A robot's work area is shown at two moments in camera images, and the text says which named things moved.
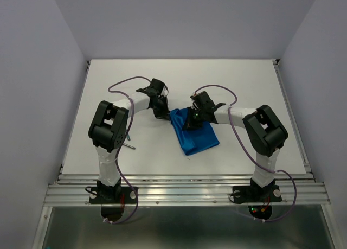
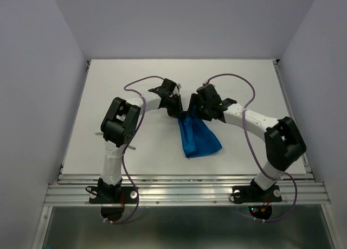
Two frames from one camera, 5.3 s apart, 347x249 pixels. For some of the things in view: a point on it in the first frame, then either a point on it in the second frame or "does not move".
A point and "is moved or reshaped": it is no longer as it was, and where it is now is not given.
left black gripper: x=164 y=114 -> x=178 y=112
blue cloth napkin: x=192 y=139 is moved or reshaped
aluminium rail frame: x=299 y=189 does not move
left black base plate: x=112 y=195 does not move
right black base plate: x=255 y=194 does not move
